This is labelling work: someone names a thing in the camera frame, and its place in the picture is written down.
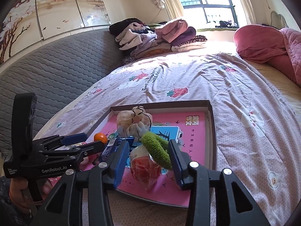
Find blue cookie packet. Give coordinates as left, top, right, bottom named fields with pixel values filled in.
left=98, top=136, right=135, bottom=163

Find cream sheer scrunchie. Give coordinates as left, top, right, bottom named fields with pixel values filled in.
left=116, top=106, right=153, bottom=142

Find red surprise egg toy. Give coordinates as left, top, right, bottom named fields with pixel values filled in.
left=130, top=145, right=162, bottom=191

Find green knitted ring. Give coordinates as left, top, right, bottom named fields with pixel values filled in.
left=140, top=131, right=173, bottom=170

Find blue surprise egg toy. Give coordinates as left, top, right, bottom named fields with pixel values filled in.
left=55, top=142, right=86, bottom=151

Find person's left hand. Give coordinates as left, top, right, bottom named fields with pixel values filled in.
left=9, top=178, right=52, bottom=214

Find grey quilted headboard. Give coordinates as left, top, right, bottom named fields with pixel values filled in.
left=1, top=29, right=122, bottom=159

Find shallow grey cardboard box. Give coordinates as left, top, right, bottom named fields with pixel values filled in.
left=87, top=100, right=217, bottom=208

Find strawberry print bed sheet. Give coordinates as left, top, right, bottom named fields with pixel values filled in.
left=37, top=53, right=300, bottom=225

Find pink and blue book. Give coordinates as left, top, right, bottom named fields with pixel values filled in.
left=87, top=111, right=206, bottom=208

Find pile of folded clothes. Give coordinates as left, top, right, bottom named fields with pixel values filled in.
left=109, top=18, right=208, bottom=64

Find pink quilted blanket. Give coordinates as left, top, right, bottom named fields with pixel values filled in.
left=233, top=24, right=300, bottom=86

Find dark clothes on windowsill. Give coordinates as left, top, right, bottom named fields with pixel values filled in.
left=215, top=21, right=238, bottom=29

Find floral wall painting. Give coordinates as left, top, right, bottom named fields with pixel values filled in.
left=1, top=0, right=111, bottom=63

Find heart shaped wire chair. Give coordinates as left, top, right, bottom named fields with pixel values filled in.
left=270, top=11, right=288, bottom=30

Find window with dark frame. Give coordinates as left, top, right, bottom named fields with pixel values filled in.
left=180, top=0, right=239, bottom=28

